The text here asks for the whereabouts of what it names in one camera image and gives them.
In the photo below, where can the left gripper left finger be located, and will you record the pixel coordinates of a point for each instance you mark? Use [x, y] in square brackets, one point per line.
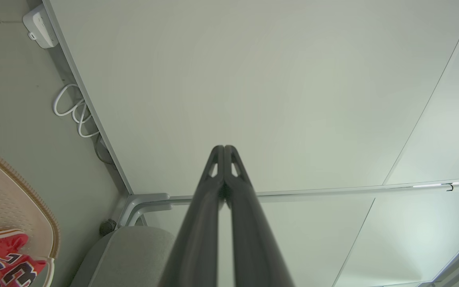
[197, 223]

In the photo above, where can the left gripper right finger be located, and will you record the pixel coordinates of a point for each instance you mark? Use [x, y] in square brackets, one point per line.
[253, 231]

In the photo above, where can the grey fabric surface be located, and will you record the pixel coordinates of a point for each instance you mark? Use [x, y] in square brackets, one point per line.
[134, 259]

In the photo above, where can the black caster wheel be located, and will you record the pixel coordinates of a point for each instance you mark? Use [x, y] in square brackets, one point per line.
[108, 227]

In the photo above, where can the cream perforated laundry basket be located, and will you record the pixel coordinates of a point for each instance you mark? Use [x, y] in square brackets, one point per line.
[10, 195]

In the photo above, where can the white power strip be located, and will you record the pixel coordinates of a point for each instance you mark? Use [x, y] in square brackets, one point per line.
[40, 26]

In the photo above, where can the grey metal partition frame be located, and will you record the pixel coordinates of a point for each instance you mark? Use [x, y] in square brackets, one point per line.
[146, 198]

